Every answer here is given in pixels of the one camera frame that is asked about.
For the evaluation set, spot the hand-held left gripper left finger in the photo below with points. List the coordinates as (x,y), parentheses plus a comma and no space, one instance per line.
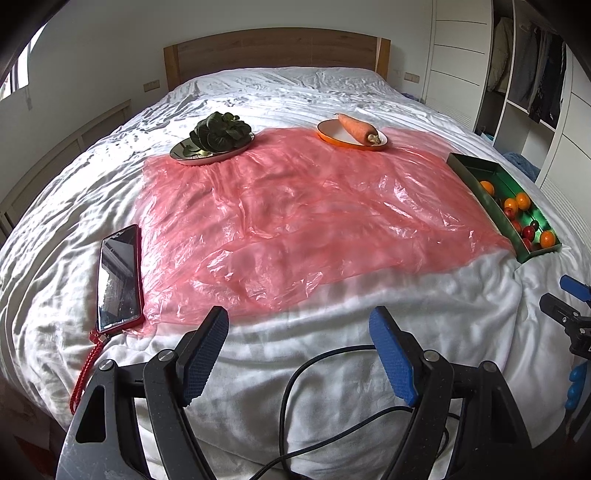
(203,360)

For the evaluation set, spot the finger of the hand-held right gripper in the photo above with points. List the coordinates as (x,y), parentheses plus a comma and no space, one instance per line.
(575,286)
(561,309)

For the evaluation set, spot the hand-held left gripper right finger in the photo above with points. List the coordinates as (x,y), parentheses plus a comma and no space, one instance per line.
(392,360)

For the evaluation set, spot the orange mandarin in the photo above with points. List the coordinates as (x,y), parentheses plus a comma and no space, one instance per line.
(547,238)
(486,187)
(523,200)
(510,203)

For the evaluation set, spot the small red apple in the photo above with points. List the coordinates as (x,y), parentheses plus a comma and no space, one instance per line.
(527,233)
(508,213)
(516,226)

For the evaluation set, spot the green rectangular tray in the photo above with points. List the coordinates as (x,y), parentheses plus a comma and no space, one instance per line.
(489,212)

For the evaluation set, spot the person's right hand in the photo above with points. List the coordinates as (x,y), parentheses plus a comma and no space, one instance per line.
(577,383)

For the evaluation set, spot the smartphone with red case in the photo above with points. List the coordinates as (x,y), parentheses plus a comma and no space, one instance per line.
(119,277)

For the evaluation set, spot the blue cloth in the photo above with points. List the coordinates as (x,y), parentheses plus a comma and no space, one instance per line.
(524,166)

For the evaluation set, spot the pink plastic sheet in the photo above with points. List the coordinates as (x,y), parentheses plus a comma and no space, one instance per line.
(277,221)

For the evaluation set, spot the patterned grey plate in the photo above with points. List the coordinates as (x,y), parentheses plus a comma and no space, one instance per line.
(189,154)

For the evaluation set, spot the hanging dark clothes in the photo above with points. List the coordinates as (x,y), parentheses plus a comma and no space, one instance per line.
(531,69)

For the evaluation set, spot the green leafy vegetable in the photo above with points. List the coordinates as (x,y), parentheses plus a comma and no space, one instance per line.
(219,131)

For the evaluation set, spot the carrot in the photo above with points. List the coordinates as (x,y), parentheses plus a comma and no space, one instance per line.
(355,129)

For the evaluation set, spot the white plate with orange rim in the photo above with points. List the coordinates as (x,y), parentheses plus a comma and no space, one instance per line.
(334,133)

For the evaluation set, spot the white wardrobe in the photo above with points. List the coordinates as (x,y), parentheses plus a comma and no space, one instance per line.
(455,60)

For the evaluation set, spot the wooden headboard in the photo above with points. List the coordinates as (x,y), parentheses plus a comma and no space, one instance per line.
(277,50)

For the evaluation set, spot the window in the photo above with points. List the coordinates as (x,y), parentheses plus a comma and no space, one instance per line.
(14,78)

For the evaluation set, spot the low white wall cabinet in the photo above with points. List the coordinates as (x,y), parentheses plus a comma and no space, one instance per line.
(69,143)

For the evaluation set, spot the wall socket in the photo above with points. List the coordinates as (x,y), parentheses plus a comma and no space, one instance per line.
(151,85)
(412,77)

